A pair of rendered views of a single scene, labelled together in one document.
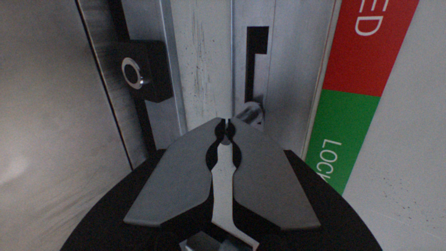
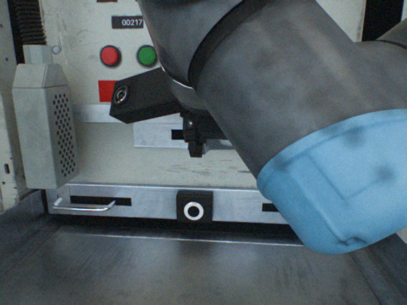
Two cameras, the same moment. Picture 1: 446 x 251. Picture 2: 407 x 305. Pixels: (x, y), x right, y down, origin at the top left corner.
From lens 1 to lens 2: 0.38 m
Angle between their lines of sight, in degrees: 38
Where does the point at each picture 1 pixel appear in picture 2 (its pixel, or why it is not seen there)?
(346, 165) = not seen: hidden behind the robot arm
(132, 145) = (258, 239)
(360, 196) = not seen: hidden behind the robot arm
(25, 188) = (252, 284)
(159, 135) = (249, 214)
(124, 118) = (232, 238)
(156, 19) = (167, 192)
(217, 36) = (176, 156)
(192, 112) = (225, 180)
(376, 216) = not seen: hidden behind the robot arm
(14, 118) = (203, 271)
